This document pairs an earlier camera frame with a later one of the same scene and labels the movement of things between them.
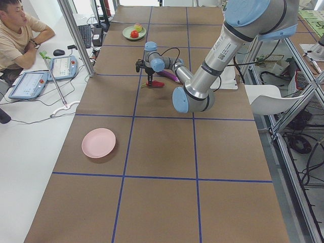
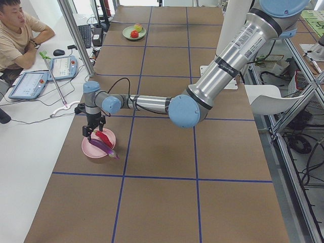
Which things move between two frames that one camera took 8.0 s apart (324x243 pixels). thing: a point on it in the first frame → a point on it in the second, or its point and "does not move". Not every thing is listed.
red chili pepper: x=154 y=84 → x=104 y=137
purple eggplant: x=169 y=75 → x=104 y=147
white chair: x=267 y=99 does not move
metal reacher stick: x=44 y=54 does not move
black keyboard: x=85 y=31 does not move
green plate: x=126 y=32 does not move
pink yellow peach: x=138 y=27 does not move
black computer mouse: x=58 y=52 does not move
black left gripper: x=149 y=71 → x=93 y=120
